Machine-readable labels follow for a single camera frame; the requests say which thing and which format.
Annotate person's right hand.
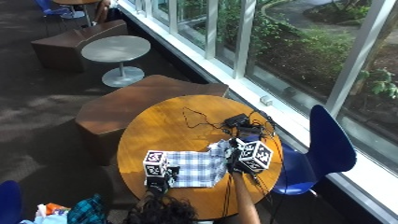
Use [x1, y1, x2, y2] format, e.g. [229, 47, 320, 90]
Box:
[225, 138, 258, 175]

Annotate person's left hand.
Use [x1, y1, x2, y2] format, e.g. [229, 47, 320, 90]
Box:
[143, 165, 181, 195]

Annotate blue white plaid cloth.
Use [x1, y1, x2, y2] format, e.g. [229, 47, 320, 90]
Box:
[163, 139, 234, 189]

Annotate white marker cube left glove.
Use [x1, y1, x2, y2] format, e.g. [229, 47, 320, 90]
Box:
[142, 149, 169, 178]

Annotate white marker cube glove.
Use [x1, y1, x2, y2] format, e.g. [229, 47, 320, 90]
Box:
[142, 149, 169, 178]
[238, 140, 274, 172]

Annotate white marker cube right glove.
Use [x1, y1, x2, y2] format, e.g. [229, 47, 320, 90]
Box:
[238, 140, 274, 172]

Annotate flat black device box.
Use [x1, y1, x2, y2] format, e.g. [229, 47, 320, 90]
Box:
[237, 124, 265, 135]

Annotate small white sill block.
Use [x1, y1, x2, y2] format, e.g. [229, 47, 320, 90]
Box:
[258, 95, 274, 107]

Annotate blue plastic chair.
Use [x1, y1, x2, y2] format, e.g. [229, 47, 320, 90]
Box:
[33, 0, 85, 21]
[0, 180, 24, 224]
[271, 104, 358, 197]

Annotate large brown bench block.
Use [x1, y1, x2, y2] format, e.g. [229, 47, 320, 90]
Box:
[73, 74, 230, 166]

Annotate teal plaid bag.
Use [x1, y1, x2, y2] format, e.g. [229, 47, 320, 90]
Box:
[66, 193, 107, 224]

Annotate orange packet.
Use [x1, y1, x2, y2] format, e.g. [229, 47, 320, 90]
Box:
[44, 203, 72, 217]

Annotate white plastic bag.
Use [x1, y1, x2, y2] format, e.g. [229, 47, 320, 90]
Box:
[17, 203, 69, 224]

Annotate green garden plants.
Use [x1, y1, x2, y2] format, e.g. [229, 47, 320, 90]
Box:
[178, 0, 398, 101]

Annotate round grey side table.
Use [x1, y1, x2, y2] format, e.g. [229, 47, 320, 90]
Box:
[79, 35, 151, 89]

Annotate small brown bench block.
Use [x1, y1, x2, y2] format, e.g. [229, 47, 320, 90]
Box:
[29, 19, 129, 73]

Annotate round wooden background table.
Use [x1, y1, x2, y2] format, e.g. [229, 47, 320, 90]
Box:
[52, 0, 103, 27]

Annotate black cable bundle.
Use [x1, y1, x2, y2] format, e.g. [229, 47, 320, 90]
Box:
[247, 108, 278, 139]

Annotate thin black table cable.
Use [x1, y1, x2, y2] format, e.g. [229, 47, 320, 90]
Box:
[181, 106, 227, 131]

